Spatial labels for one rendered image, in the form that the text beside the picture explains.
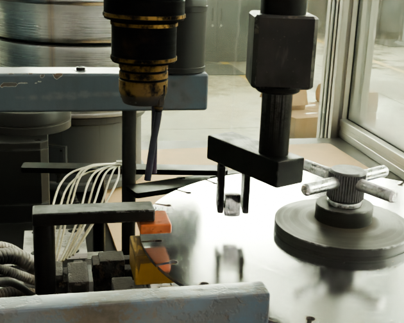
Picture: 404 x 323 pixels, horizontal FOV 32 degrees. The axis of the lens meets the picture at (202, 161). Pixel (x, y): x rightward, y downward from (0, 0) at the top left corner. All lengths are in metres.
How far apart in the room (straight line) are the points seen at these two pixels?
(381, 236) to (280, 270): 0.09
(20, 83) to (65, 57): 0.43
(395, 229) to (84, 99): 0.33
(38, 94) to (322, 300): 0.37
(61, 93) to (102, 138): 0.50
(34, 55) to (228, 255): 0.69
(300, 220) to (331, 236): 0.04
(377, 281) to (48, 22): 0.76
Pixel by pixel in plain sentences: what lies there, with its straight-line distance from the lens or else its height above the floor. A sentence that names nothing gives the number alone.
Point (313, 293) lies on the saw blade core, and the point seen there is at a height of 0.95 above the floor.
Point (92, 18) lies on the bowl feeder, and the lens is 1.13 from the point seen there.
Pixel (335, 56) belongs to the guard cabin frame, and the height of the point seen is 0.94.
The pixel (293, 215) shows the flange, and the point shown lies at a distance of 0.59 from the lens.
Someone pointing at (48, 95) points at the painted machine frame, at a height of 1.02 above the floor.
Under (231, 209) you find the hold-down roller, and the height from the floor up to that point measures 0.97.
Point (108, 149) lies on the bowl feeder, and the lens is 1.22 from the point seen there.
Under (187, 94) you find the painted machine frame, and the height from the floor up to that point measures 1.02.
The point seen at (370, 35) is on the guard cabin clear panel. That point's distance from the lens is 1.62.
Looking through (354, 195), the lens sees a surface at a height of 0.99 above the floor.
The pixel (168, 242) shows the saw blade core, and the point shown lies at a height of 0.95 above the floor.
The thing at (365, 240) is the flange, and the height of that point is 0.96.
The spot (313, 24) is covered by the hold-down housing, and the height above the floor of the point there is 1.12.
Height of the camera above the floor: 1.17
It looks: 17 degrees down
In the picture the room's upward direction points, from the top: 2 degrees clockwise
